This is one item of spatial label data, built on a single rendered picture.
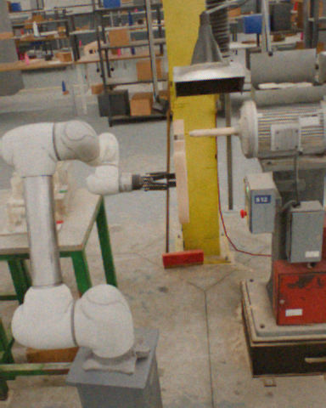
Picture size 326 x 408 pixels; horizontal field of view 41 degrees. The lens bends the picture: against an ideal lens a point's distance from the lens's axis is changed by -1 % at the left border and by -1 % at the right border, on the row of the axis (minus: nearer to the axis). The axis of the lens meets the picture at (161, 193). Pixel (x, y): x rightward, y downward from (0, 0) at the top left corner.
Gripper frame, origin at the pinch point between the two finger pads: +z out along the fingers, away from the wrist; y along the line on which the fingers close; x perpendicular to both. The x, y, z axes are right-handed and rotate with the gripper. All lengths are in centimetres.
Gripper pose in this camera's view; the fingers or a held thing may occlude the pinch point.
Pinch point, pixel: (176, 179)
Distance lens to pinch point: 202.6
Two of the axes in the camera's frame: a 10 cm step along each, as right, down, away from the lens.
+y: -0.3, 5.3, -8.5
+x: -0.8, -8.5, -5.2
